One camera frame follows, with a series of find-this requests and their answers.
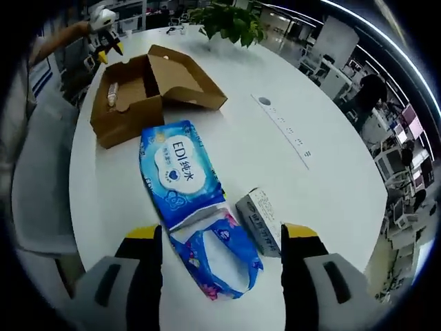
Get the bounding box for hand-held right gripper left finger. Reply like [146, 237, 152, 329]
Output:
[73, 223, 164, 331]

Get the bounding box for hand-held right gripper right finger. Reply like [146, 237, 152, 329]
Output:
[280, 223, 376, 331]

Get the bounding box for white spray bottle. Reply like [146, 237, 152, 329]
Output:
[106, 82, 120, 108]

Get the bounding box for blue floral tissue pack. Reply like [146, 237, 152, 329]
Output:
[168, 203, 265, 301]

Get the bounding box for small white carton box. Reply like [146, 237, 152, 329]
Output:
[235, 188, 283, 259]

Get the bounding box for brown cardboard shoe box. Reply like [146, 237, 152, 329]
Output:
[90, 43, 229, 149]

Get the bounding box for blue wet wipes pack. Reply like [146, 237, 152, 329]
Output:
[138, 119, 228, 230]

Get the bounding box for blue striped white board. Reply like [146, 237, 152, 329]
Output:
[29, 57, 52, 94]

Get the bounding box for potted green plant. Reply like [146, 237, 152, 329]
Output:
[189, 0, 268, 48]

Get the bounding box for grey office chair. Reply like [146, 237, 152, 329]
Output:
[12, 99, 83, 256]

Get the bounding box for white square pillar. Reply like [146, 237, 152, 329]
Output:
[315, 26, 359, 59]

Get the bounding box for long ceiling light strip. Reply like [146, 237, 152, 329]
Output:
[323, 0, 431, 73]

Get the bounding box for table cable slot strip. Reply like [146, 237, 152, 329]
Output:
[250, 93, 310, 170]

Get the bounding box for pink screen wall monitors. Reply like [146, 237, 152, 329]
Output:
[396, 105, 423, 139]

